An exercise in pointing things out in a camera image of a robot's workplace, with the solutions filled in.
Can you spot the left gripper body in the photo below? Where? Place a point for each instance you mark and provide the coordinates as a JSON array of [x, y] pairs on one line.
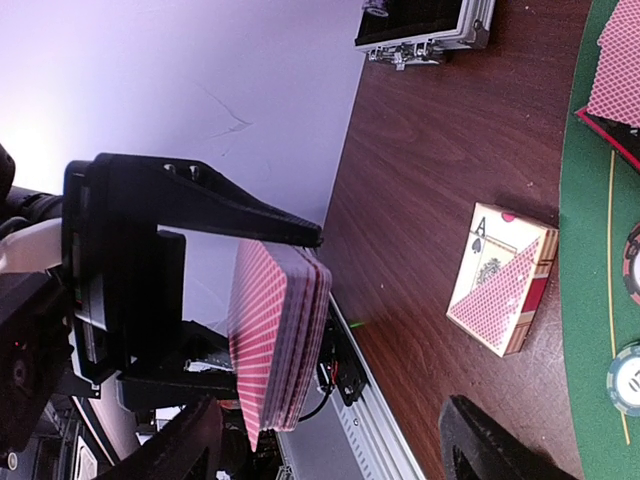
[[124, 219]]

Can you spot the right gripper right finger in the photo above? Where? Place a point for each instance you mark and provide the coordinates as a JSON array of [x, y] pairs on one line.
[[475, 446]]

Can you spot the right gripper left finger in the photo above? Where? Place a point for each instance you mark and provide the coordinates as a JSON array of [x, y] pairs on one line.
[[188, 447]]

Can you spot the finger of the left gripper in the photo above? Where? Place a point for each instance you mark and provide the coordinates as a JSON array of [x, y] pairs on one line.
[[200, 198]]

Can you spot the red-backed card deck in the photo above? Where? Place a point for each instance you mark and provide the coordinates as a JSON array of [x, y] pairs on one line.
[[276, 320]]

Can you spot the green chip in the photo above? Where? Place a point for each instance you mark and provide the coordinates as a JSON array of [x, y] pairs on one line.
[[622, 380]]

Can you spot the brown chip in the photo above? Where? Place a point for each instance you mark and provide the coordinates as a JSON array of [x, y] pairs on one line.
[[630, 265]]

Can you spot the dealt card player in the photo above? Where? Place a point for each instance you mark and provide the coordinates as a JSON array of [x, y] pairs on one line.
[[615, 91]]

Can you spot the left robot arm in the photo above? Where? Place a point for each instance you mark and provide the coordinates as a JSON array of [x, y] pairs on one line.
[[38, 337]]

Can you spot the tan card box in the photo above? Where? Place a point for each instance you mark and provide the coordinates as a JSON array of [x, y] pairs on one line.
[[503, 273]]

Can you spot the round green poker mat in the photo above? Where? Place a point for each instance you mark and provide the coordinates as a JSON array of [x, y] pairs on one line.
[[599, 207]]

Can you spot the aluminium poker case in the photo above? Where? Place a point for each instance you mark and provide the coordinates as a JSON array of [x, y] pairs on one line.
[[402, 33]]

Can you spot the triangular all-in marker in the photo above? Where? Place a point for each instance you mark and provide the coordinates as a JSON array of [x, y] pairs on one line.
[[623, 138]]

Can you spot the aluminium front rail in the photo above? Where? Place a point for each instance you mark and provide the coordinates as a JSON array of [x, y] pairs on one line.
[[363, 441]]

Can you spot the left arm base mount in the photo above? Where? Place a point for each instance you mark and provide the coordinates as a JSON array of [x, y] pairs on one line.
[[338, 365]]

